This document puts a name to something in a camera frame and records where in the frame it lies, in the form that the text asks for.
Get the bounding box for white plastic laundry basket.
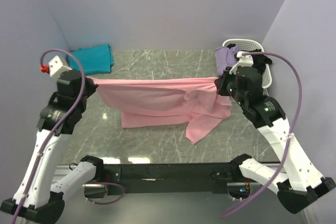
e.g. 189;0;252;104
222;38;272;95

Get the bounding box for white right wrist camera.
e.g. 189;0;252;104
229;51;254;74

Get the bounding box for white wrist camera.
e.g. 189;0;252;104
229;51;254;74
40;56;71;81

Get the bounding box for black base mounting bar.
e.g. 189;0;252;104
83;162;260;198

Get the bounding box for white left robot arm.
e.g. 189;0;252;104
1;70;105;223

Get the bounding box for aluminium frame rail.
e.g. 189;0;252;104
51;162;96;188

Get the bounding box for lavender t shirt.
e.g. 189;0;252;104
214;46;240;76

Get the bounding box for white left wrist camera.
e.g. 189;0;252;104
40;56;71;81

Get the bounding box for black t shirt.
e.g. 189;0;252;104
227;44;272;74

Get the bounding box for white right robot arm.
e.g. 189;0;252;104
214;67;335;214

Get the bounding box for folded teal t shirt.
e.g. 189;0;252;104
71;44;114;75

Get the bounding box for pink t shirt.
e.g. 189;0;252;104
93;77;232;144

